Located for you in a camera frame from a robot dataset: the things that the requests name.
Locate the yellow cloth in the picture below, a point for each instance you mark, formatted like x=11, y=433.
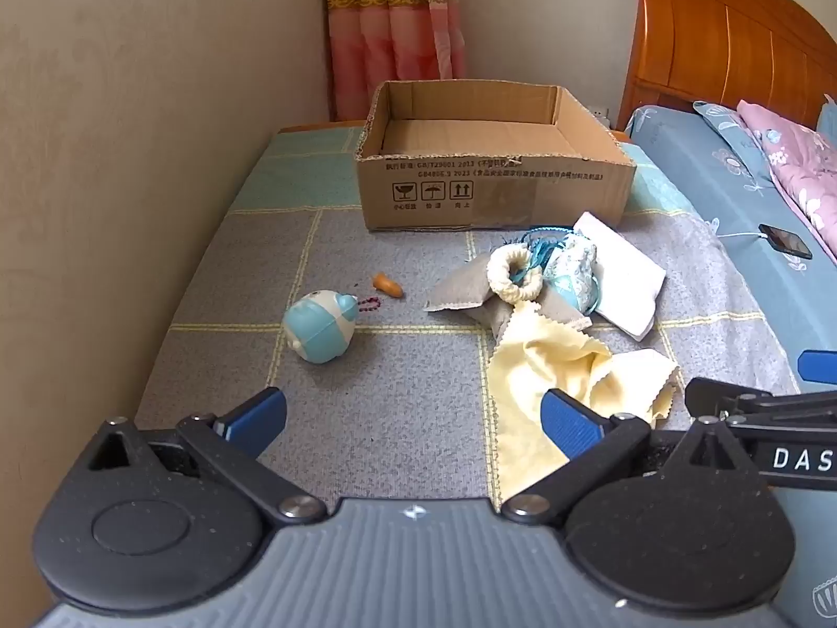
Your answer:
x=536, y=353

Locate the small orange soft toy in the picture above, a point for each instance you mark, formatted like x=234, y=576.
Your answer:
x=387, y=284

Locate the pink patterned curtain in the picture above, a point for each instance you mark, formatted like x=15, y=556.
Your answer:
x=392, y=46

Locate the pink floral quilt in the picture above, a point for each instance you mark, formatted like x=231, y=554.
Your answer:
x=798, y=163

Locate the cream fluffy scrunchie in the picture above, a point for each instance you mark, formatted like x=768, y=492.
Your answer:
x=500, y=288

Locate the round blue plush toy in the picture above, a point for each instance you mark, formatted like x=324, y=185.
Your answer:
x=320, y=333

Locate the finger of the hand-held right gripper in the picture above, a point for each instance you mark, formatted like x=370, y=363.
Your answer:
x=820, y=366
x=719, y=396

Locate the blue bed sheet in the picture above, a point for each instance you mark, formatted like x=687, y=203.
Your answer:
x=680, y=170

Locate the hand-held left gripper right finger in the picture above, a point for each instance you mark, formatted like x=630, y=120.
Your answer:
x=569, y=422

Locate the blue patterned pillow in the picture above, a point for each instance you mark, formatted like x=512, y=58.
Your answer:
x=732, y=144

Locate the cardboard box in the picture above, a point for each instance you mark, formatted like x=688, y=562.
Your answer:
x=523, y=190

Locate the wooden headboard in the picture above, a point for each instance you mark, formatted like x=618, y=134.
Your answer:
x=706, y=33

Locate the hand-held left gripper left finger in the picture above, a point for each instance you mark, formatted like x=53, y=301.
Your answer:
x=252, y=415

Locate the light blue patterned pouch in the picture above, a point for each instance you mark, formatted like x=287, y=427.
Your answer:
x=572, y=268

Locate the white wall socket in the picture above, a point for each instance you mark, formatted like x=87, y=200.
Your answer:
x=599, y=112

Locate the white cloth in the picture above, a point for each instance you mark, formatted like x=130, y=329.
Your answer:
x=628, y=275

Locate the grey and teal checked blanket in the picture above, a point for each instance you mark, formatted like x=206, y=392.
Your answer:
x=392, y=373

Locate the grey fabric pouch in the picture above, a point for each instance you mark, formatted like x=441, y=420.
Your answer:
x=549, y=317
x=458, y=288

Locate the black smartphone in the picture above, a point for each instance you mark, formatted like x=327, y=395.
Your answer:
x=785, y=241

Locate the plain blue pillow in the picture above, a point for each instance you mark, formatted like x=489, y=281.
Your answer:
x=828, y=114

